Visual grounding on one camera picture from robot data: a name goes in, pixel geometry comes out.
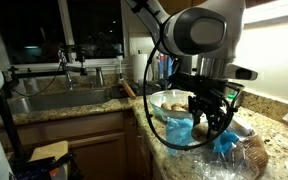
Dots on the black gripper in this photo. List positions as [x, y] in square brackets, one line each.
[208, 98]

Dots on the brown potato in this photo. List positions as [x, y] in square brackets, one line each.
[256, 155]
[199, 132]

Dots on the blue clear plastic potato bag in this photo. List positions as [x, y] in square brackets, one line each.
[222, 159]

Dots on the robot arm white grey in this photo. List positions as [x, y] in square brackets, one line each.
[210, 30]

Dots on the potato in bowl right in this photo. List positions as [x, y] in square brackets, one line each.
[179, 107]

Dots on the glass bowl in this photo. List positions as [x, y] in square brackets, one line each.
[171, 97]

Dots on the stainless steel cup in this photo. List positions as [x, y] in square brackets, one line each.
[233, 93]

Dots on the wooden rolling pin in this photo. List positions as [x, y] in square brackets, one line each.
[128, 89]

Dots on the white paper towel roll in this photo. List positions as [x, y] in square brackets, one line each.
[139, 63]

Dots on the wooden base cabinet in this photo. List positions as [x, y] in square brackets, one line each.
[106, 146]

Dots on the chrome kitchen faucet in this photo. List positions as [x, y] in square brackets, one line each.
[64, 66]

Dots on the stainless steel sink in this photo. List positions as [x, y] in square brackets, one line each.
[58, 101]

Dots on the black camera stand pole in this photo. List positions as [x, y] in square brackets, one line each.
[19, 154]

